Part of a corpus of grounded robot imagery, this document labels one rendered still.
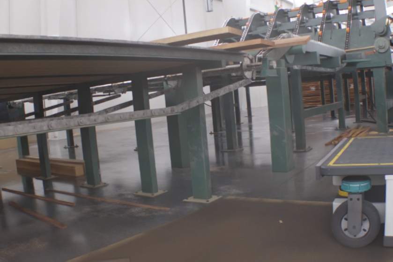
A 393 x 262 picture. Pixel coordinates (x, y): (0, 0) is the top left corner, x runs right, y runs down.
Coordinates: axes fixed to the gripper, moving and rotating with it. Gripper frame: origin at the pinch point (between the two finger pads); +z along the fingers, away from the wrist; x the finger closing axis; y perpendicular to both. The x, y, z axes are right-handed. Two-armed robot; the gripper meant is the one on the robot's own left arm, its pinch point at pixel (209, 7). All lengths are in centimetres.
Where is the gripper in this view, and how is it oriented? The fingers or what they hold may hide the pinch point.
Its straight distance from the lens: 177.5
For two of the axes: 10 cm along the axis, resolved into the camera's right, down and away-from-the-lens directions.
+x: -8.5, 0.5, 5.2
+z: 0.9, 10.0, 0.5
